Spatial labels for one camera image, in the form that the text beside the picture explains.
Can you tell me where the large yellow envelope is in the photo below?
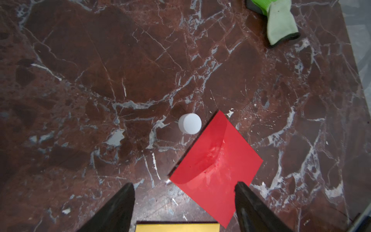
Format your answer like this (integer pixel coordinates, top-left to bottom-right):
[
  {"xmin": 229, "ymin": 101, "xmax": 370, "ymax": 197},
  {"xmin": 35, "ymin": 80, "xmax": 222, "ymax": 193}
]
[{"xmin": 135, "ymin": 223, "xmax": 220, "ymax": 232}]

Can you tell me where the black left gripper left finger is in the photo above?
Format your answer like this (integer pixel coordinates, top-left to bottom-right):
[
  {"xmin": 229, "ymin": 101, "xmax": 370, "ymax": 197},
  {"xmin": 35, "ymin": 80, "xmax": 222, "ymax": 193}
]
[{"xmin": 78, "ymin": 183, "xmax": 135, "ymax": 232}]

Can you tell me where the red envelope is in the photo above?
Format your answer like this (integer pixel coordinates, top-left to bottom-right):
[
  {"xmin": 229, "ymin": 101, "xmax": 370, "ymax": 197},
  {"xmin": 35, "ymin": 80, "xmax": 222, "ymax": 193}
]
[{"xmin": 170, "ymin": 111, "xmax": 263, "ymax": 228}]

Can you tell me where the white glue stick cap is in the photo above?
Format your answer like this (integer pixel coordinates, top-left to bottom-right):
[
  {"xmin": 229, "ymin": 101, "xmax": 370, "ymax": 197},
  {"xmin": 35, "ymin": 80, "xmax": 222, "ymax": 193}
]
[{"xmin": 178, "ymin": 113, "xmax": 202, "ymax": 135}]

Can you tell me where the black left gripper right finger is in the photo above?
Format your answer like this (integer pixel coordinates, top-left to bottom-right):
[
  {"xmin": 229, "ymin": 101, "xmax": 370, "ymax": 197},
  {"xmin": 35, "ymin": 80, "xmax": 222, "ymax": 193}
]
[{"xmin": 235, "ymin": 182, "xmax": 292, "ymax": 232}]

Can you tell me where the green work glove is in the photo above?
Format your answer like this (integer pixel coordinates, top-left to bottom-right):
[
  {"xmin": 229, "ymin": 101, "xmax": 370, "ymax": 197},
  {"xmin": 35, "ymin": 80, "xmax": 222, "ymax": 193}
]
[{"xmin": 245, "ymin": 0, "xmax": 300, "ymax": 48}]

